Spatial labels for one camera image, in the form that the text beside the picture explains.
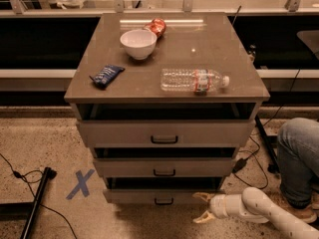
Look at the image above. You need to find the grey drawer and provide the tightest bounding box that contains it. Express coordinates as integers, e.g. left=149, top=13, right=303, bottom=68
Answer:
left=93, top=158, right=234, bottom=178
left=77, top=119, right=254, bottom=148
left=104, top=177, right=224, bottom=205

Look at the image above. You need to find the blue tape cross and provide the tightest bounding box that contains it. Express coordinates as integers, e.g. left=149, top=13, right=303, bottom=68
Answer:
left=67, top=169, right=95, bottom=200

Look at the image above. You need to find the grey drawer cabinet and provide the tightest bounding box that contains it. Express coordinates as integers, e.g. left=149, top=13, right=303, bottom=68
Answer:
left=64, top=11, right=271, bottom=206

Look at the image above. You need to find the black floor cable left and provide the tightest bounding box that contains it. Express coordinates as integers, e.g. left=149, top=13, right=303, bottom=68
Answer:
left=0, top=152, right=79, bottom=239

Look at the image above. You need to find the black power adapter cable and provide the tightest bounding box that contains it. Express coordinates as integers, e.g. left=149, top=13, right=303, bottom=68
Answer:
left=231, top=55, right=319, bottom=191

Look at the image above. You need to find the white bowl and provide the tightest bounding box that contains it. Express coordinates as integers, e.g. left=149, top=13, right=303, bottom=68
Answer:
left=120, top=29, right=158, bottom=60

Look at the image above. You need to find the black stand leg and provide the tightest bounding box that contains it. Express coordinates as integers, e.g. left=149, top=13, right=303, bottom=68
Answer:
left=0, top=167, right=57, bottom=239

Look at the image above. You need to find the person leg in jeans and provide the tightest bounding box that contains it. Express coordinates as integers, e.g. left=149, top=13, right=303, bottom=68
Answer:
left=277, top=118, right=319, bottom=209

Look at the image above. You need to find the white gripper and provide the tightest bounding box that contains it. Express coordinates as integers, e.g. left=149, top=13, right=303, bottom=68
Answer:
left=192, top=192, right=244, bottom=224

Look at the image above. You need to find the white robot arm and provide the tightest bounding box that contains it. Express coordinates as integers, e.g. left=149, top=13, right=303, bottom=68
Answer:
left=193, top=187, right=319, bottom=239

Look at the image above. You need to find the clear plastic water bottle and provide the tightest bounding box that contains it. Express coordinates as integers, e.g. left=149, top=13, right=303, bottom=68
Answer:
left=160, top=69, right=230, bottom=94

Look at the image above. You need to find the blue snack bag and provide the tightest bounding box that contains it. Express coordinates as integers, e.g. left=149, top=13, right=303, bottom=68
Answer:
left=90, top=65, right=125, bottom=89

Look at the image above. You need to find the crushed red soda can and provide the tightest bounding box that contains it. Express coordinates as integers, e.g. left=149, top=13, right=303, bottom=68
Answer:
left=144, top=18, right=166, bottom=38

